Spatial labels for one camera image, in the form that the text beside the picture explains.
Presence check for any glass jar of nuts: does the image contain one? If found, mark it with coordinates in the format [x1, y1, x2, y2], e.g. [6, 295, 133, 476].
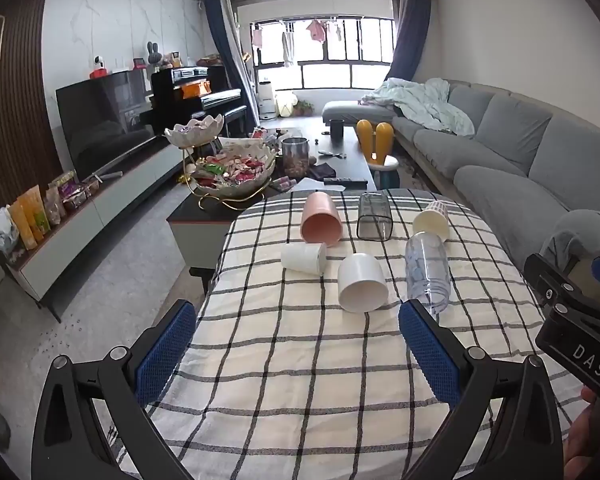
[281, 137, 310, 180]

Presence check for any two-tier candy bowl stand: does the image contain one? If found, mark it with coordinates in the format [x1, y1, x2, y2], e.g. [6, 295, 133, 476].
[164, 114, 279, 212]

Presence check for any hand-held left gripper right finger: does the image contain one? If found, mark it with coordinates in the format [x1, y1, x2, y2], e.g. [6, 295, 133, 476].
[399, 299, 565, 480]

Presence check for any white television cabinet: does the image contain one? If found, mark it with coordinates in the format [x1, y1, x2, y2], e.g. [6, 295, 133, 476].
[4, 135, 193, 323]

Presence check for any checkered tablecloth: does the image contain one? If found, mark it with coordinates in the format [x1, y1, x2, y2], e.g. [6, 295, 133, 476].
[112, 187, 588, 480]

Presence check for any light crumpled blanket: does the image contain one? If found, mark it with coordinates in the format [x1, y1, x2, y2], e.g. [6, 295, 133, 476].
[360, 77, 477, 137]

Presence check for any white air purifier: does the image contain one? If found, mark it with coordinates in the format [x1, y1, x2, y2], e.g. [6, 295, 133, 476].
[257, 81, 276, 121]

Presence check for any black upright piano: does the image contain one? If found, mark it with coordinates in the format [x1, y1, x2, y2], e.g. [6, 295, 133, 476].
[139, 65, 249, 137]

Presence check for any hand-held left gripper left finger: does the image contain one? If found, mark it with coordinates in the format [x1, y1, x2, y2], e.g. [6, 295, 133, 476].
[31, 299, 197, 480]

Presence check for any orange bag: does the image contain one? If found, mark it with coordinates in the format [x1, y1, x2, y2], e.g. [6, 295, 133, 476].
[180, 80, 214, 99]

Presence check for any pink cup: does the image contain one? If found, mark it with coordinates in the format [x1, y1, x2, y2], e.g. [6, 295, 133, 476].
[300, 191, 343, 248]

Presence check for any small white cup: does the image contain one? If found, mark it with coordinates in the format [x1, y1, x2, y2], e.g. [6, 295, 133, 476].
[280, 242, 328, 276]

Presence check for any white plastic bag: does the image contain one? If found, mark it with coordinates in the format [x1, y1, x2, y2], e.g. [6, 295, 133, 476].
[0, 206, 22, 257]

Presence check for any dark transparent cup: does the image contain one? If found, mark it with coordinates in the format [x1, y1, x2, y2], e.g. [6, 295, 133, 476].
[356, 193, 394, 242]

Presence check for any person's right hand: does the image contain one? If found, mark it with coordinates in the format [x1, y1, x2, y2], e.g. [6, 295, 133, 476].
[562, 385, 600, 480]

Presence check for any cream ribbed cup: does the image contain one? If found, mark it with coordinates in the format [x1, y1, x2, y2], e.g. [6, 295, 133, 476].
[412, 200, 450, 244]

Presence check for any clear plastic cup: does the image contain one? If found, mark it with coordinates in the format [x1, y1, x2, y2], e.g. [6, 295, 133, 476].
[405, 232, 452, 316]

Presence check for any grey corner sofa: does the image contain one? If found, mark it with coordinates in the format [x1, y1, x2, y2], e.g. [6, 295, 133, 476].
[322, 78, 600, 283]

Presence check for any blue curtain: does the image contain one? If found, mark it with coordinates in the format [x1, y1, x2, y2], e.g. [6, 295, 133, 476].
[202, 0, 255, 128]
[389, 0, 433, 84]

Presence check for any white paper sheet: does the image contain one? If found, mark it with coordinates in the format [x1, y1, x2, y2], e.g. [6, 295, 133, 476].
[289, 176, 349, 197]

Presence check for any dark coffee table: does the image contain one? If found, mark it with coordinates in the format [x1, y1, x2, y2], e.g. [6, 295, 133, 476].
[166, 124, 382, 293]

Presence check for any yellow rabbit-ear stool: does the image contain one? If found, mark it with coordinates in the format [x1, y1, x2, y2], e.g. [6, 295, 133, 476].
[356, 119, 400, 192]

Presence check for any black piano bench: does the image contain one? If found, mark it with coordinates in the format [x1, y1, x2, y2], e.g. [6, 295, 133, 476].
[223, 105, 249, 134]

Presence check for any large white cup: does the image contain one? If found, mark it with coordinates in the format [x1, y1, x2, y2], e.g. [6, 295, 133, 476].
[337, 253, 389, 313]

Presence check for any row of snack packets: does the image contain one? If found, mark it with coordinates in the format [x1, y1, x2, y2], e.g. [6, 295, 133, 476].
[7, 170, 102, 252]

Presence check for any flat screen television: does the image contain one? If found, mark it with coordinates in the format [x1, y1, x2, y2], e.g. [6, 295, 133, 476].
[56, 69, 157, 182]

